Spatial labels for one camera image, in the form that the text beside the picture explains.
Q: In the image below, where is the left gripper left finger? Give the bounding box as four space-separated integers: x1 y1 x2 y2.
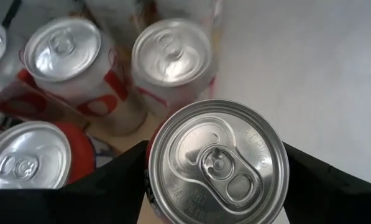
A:
0 141 149 224

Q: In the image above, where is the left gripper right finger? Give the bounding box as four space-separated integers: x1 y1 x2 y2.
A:
283 142 371 224

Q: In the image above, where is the wooden shelf black wire frame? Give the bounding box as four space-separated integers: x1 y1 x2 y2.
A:
0 0 226 224

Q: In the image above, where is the white table sheet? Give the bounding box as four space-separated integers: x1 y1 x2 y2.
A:
203 0 371 224

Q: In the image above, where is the red strawberry soda can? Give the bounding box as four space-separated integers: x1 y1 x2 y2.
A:
0 120 96 190
144 98 290 224

